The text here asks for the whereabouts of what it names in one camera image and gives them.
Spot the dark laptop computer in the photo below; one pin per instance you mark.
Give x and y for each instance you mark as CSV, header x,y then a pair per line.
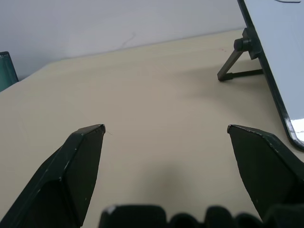
x,y
7,71

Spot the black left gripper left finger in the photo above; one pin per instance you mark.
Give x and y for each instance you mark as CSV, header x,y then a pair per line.
x,y
59,180

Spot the white whiteboard with black frame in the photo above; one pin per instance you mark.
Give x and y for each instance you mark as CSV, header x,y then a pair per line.
x,y
285,59

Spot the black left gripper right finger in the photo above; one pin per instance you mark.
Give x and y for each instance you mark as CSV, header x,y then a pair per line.
x,y
266,171

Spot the black whiteboard stand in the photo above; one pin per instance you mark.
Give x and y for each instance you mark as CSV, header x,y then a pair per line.
x,y
247,44

